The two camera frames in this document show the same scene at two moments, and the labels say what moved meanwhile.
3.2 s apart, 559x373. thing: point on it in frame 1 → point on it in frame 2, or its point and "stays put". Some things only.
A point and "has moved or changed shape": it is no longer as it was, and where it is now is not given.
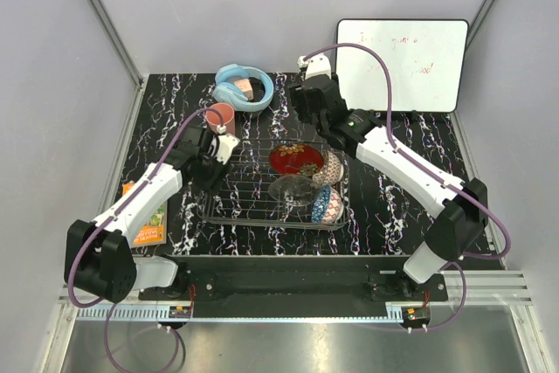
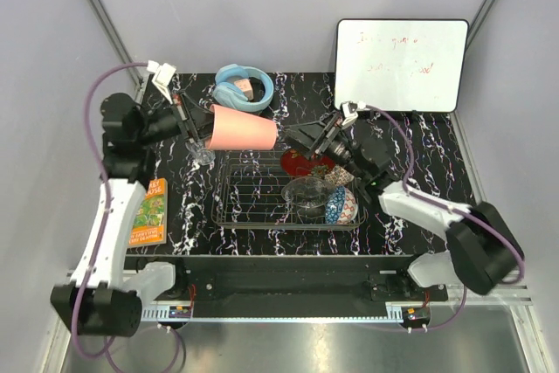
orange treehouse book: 153,231 stays put
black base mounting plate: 370,278 stays put
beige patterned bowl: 332,170 has moved or changed shape
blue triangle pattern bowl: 327,205 → 341,206
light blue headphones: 230,94 stays put
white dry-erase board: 424,59 stays put
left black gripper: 213,184 → 203,127
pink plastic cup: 227,113 has moved or changed shape
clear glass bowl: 293,189 has moved or changed shape
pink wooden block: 245,86 stays put
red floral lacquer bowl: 295,159 has moved or changed shape
